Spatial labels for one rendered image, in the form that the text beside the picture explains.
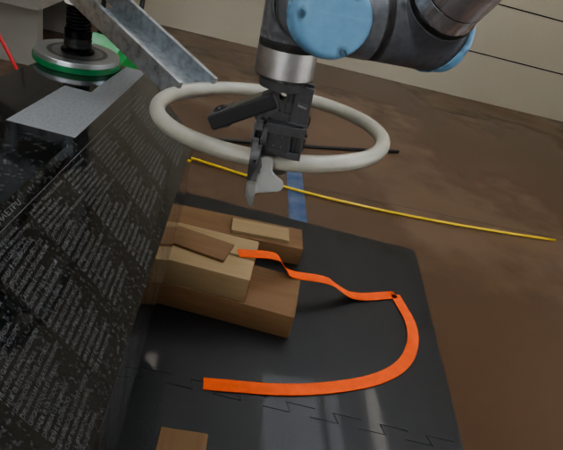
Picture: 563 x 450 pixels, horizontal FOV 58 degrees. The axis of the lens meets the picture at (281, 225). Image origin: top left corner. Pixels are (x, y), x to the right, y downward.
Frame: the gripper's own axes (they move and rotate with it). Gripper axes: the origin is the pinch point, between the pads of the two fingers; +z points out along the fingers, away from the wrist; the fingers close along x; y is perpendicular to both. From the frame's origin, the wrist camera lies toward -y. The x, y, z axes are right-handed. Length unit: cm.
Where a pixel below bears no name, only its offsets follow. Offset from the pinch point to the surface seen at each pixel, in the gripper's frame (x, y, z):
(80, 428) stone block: -33.3, -14.8, 24.9
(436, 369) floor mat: 65, 71, 87
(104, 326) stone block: -16.7, -18.6, 21.5
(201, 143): 0.4, -9.4, -6.6
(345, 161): 4.1, 14.8, -7.4
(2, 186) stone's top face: -10.7, -37.7, 2.8
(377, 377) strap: 53, 48, 85
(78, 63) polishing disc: 46, -52, -2
